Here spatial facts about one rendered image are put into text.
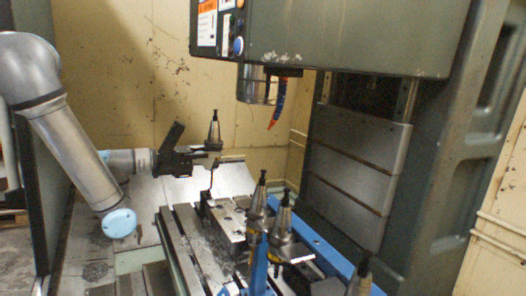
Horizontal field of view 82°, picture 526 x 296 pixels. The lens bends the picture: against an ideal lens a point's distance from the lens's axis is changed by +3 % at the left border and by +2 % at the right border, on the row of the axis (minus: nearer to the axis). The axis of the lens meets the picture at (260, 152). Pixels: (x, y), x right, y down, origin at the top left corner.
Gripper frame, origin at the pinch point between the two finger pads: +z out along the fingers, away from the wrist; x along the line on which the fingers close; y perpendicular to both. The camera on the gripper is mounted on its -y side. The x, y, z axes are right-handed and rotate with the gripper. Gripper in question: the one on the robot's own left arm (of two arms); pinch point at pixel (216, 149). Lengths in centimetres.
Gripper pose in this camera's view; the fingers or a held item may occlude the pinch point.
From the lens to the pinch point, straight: 97.2
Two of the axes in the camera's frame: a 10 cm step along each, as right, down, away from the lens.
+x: 4.5, 3.0, -8.4
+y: -0.8, 9.5, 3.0
